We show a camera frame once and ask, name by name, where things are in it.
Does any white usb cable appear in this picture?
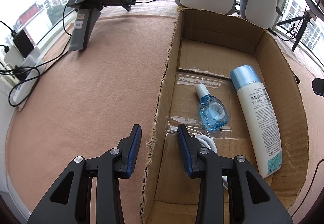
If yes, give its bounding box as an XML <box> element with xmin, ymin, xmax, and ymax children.
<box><xmin>165</xmin><ymin>132</ymin><xmax>230</xmax><ymax>193</ymax></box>

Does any white lotion bottle blue cap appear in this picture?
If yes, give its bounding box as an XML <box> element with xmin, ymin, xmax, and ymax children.
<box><xmin>230</xmin><ymin>65</ymin><xmax>282</xmax><ymax>178</ymax></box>

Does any small blue glass bottle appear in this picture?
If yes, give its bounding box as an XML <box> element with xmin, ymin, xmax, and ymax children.
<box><xmin>195</xmin><ymin>84</ymin><xmax>229</xmax><ymax>131</ymax></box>

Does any cardboard box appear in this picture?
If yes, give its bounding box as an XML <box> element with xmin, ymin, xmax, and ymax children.
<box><xmin>141</xmin><ymin>9</ymin><xmax>309</xmax><ymax>223</ymax></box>

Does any black tripod stand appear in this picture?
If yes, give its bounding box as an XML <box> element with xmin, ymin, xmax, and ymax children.
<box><xmin>276</xmin><ymin>10</ymin><xmax>315</xmax><ymax>52</ymax></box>

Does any pink table blanket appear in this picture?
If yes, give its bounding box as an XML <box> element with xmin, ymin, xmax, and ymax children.
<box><xmin>6</xmin><ymin>14</ymin><xmax>175</xmax><ymax>223</ymax></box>

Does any white power strip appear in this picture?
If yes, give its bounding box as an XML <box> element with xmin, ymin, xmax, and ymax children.
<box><xmin>4</xmin><ymin>46</ymin><xmax>45</xmax><ymax>107</ymax></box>

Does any black power adapter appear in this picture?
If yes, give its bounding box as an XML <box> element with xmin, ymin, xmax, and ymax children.
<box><xmin>13</xmin><ymin>29</ymin><xmax>34</xmax><ymax>58</ymax></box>

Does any checkered beige cloth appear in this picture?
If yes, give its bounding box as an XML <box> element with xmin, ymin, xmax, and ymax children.
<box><xmin>101</xmin><ymin>0</ymin><xmax>180</xmax><ymax>17</ymax></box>

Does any black handheld gripper on stand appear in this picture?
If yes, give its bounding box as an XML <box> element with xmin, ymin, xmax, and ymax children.
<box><xmin>67</xmin><ymin>0</ymin><xmax>136</xmax><ymax>51</ymax></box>

